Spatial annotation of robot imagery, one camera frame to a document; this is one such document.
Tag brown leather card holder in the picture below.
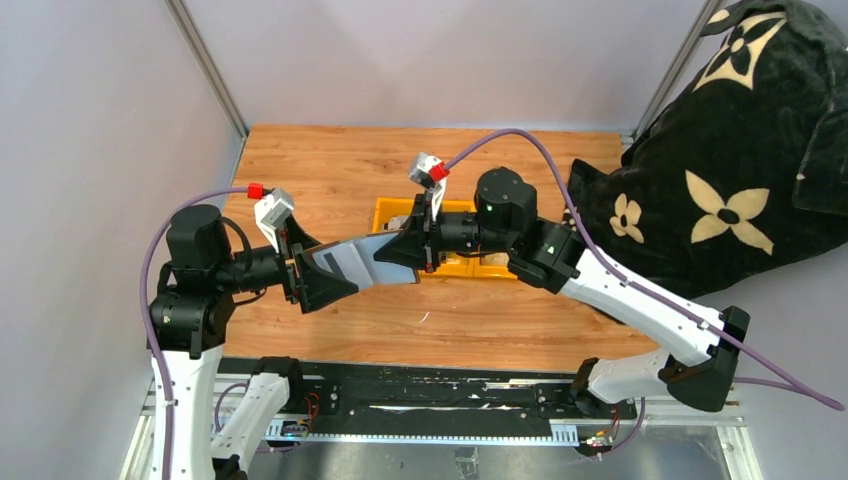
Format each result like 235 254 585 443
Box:
311 237 375 290

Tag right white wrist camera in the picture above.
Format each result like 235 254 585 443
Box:
408 152 449 220

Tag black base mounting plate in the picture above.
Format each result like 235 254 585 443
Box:
218 357 639 439

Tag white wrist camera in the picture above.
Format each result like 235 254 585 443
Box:
254 188 295 253
408 152 449 220

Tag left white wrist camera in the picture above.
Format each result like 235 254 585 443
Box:
254 188 295 253

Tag yellow bin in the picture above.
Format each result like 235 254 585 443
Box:
371 197 414 233
419 200 479 278
471 252 517 280

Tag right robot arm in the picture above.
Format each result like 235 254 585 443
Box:
374 167 750 415

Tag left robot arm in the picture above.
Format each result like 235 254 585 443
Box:
142 198 359 479

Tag left yellow bin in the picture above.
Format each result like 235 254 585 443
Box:
371 197 414 233

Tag black floral blanket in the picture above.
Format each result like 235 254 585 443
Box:
562 1 847 298

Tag middle yellow bin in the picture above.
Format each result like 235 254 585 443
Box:
419 200 479 278

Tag beige cards in right bin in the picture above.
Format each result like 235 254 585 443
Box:
479 252 509 268

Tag silver cards in left bin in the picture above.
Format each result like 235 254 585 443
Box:
382 215 410 231

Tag aluminium frame rail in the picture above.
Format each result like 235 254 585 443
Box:
119 370 766 480

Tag right yellow bin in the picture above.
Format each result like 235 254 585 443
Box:
471 252 517 280

